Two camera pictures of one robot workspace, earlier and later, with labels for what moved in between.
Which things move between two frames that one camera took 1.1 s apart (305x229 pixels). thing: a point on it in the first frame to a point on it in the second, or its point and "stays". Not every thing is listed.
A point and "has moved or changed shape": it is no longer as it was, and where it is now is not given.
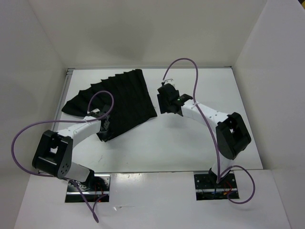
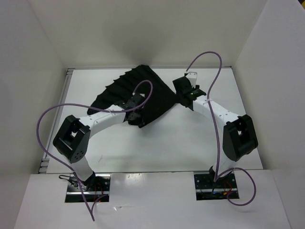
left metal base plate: [93, 190] stays
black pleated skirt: [124, 96] has moved or changed shape
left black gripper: [105, 136] to [138, 122]
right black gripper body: [167, 104] to [197, 87]
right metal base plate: [207, 188] stays
